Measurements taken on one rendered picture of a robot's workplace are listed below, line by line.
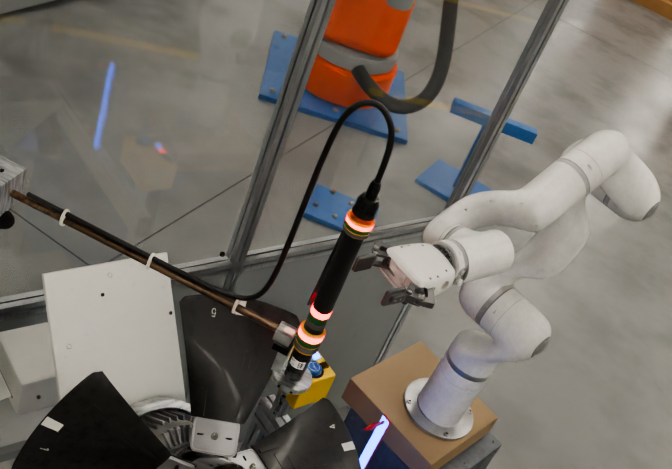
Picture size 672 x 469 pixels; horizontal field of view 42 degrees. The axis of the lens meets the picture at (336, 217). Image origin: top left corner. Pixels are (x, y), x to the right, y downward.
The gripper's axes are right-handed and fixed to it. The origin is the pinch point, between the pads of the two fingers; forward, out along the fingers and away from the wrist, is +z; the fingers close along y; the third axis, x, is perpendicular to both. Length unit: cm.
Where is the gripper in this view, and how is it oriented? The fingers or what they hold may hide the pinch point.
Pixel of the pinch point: (374, 280)
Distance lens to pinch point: 146.4
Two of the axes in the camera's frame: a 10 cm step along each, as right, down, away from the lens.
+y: -5.5, -6.3, 5.5
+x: 3.2, -7.7, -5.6
